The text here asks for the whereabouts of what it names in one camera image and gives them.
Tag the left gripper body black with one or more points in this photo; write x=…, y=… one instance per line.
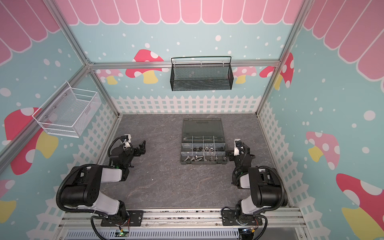
x=130, y=155

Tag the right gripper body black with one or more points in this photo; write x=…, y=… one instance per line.
x=241, y=152

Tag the grey transparent organizer box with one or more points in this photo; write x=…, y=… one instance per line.
x=203, y=142

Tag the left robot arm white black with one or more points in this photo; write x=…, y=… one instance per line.
x=80, y=191

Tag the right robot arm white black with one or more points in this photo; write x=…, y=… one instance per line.
x=267, y=191

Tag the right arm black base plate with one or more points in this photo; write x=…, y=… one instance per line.
x=232, y=217

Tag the white wire mesh basket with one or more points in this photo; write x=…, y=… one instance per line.
x=68, y=112

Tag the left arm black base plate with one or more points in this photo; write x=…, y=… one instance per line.
x=128, y=219

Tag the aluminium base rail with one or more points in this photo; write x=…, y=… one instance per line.
x=189, y=218

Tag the black wire mesh basket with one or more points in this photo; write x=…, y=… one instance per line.
x=209, y=73

